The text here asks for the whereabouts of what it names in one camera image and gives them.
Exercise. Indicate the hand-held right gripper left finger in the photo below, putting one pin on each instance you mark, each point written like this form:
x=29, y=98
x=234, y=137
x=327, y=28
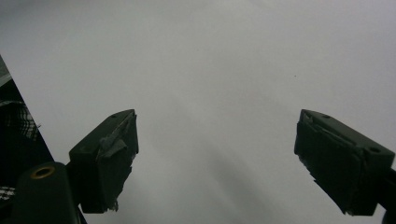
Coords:
x=106, y=161

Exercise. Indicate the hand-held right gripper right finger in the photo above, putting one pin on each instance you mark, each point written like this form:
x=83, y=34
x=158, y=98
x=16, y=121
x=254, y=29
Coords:
x=339, y=161

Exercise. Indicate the dark checkered cloth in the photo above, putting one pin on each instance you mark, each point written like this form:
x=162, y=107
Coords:
x=17, y=130

